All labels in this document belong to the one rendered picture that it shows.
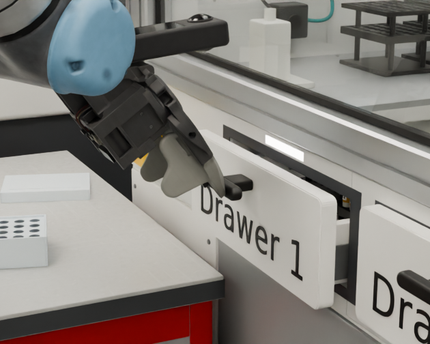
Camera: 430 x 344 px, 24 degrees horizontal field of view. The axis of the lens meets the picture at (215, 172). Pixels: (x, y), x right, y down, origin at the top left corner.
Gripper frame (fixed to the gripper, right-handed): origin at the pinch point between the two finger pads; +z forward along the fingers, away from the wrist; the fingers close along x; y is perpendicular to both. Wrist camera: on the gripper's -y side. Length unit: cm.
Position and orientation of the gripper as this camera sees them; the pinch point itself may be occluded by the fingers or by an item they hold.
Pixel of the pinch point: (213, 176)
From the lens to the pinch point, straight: 100.6
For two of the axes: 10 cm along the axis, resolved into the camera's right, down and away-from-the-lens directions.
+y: -7.4, 6.5, -1.7
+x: 4.3, 2.6, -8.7
